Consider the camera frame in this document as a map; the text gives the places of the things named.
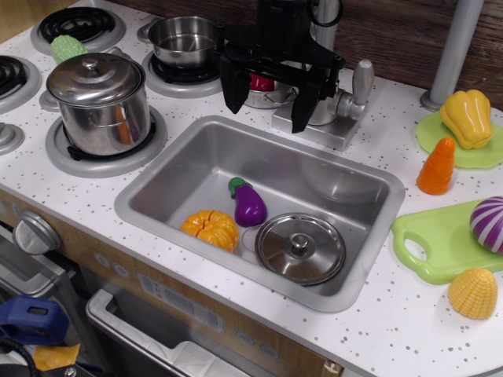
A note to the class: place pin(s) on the grey vertical support pole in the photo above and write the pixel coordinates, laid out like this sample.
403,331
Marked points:
459,38

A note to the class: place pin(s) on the steel pot lid in sink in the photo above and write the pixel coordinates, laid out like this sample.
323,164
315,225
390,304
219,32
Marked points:
302,248

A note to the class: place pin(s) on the green toy cutting board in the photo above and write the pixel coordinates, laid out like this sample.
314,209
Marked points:
438,244

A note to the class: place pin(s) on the silver oven door handle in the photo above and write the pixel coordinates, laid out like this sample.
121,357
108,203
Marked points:
147,342

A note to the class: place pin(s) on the blue clamp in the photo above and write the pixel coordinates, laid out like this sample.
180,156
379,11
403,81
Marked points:
33,321

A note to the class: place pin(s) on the purple toy eggplant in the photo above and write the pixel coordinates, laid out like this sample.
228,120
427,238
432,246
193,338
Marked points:
250,209

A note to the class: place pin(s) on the black coil burner back left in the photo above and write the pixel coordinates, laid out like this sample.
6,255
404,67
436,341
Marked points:
97,29

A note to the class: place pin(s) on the yellow toy bell pepper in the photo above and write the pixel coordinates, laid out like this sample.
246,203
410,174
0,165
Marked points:
467,115

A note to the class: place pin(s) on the black coil burner far left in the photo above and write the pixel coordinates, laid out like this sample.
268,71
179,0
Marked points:
20,82

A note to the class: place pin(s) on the silver stove knob front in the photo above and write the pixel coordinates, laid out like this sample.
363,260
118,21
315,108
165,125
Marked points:
35,236

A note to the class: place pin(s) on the large steel pot with lid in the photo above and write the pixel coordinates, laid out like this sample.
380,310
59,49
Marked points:
102,101

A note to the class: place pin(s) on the purple white toy onion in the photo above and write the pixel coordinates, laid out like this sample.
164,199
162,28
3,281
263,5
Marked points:
486,224

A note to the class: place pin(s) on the grey burner under large pot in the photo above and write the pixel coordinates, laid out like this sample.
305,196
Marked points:
104,167

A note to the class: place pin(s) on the grey burner under small pot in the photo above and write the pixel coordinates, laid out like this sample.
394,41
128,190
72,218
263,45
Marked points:
176,86

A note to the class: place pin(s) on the silver toy faucet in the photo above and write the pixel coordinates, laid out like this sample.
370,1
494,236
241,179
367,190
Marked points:
324,126

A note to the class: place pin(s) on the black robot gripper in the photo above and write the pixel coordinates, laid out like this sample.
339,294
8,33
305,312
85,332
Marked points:
279,47

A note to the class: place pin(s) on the small steel bowl behind gripper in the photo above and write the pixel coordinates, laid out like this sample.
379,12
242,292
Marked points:
281,95

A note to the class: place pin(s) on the yellow toy corn piece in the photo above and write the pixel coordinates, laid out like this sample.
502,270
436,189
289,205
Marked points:
474,293

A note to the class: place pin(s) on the red toy vegetable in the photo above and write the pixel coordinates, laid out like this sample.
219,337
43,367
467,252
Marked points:
260,83

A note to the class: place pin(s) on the silver faucet handle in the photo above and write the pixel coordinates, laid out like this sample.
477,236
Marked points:
353,105

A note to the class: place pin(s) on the black coil burner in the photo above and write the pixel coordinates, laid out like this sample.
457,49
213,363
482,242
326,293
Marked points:
20,82
97,29

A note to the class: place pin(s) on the light green toy plate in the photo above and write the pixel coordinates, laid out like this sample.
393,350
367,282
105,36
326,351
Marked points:
430,130

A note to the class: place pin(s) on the orange toy carrot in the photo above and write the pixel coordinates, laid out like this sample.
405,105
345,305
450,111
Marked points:
437,171

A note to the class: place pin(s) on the grey metal sink basin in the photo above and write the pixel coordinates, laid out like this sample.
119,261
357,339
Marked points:
192,174

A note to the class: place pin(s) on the green toy corn husk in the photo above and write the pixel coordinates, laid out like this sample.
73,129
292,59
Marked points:
65,47

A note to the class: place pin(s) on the orange toy pumpkin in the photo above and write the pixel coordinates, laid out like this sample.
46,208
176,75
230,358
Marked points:
214,227

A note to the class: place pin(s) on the small open steel pot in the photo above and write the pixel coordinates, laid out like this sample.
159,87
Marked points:
184,41

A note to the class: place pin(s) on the grey knob left edge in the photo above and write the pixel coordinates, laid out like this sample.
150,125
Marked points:
11,138

